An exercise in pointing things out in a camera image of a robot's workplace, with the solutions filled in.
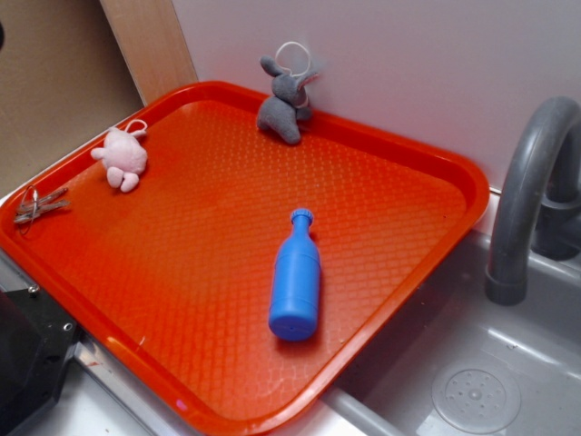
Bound pink plush toy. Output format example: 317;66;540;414
90;119;148;193

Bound grey toy faucet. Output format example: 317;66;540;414
485;96;580;306

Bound grey toy sink basin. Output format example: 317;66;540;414
317;229;581;436

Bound orange plastic tray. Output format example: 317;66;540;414
1;82;489;435

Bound silver keys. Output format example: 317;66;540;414
14;184;70;235

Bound blue plastic bottle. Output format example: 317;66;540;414
268;209;321;342

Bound grey plush elephant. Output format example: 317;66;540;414
256;41;319;145

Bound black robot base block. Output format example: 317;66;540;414
1;289;80;435

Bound light wooden board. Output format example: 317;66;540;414
101;0;198;104

